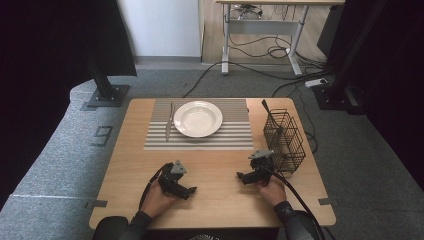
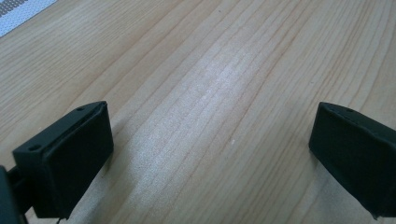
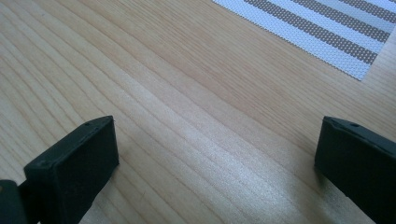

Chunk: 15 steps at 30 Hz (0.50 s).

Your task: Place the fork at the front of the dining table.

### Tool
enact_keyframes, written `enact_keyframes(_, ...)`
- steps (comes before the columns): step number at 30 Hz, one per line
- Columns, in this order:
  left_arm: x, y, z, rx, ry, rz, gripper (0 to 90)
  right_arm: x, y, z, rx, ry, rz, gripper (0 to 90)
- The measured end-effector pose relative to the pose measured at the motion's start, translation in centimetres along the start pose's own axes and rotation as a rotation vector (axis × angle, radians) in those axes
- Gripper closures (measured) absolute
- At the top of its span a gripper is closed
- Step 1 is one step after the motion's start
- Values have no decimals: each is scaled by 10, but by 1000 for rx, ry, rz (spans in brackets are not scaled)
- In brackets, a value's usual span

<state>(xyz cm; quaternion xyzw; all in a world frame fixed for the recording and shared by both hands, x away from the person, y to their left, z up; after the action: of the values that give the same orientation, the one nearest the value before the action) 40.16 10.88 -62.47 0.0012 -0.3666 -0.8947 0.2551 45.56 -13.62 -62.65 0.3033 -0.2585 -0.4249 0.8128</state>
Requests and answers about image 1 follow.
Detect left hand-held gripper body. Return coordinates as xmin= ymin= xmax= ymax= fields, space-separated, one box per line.
xmin=157 ymin=159 xmax=188 ymax=198

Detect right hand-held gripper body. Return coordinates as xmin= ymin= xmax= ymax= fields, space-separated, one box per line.
xmin=247 ymin=149 xmax=276 ymax=186

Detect person's left hand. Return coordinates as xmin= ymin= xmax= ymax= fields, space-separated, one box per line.
xmin=140 ymin=179 xmax=178 ymax=219

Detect person's right hand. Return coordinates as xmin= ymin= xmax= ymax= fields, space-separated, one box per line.
xmin=257 ymin=175 xmax=288 ymax=208

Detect grey striped placemat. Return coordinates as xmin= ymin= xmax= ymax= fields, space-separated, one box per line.
xmin=143 ymin=97 xmax=255 ymax=151

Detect silver table knife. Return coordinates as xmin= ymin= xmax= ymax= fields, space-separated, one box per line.
xmin=165 ymin=101 xmax=176 ymax=143

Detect white round plate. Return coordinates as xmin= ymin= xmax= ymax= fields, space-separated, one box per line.
xmin=173 ymin=100 xmax=224 ymax=139

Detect white power strip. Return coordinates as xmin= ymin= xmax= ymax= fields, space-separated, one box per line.
xmin=304 ymin=77 xmax=329 ymax=89

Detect black metal stand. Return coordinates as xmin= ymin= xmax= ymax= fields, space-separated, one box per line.
xmin=312 ymin=0 xmax=389 ymax=116
xmin=79 ymin=49 xmax=131 ymax=112

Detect black curtain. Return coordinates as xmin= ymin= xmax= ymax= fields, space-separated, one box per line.
xmin=0 ymin=0 xmax=138 ymax=211
xmin=316 ymin=0 xmax=424 ymax=193

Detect black wire cutlery basket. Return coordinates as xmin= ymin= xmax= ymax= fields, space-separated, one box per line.
xmin=262 ymin=108 xmax=307 ymax=175

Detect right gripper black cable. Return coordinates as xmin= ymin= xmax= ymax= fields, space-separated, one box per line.
xmin=263 ymin=165 xmax=327 ymax=240

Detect black utensil handle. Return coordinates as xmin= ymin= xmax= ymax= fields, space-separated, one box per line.
xmin=261 ymin=98 xmax=280 ymax=133

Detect black floor cables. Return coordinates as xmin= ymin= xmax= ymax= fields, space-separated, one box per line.
xmin=182 ymin=31 xmax=334 ymax=154

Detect white desk frame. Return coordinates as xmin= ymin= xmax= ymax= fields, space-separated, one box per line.
xmin=215 ymin=0 xmax=346 ymax=77

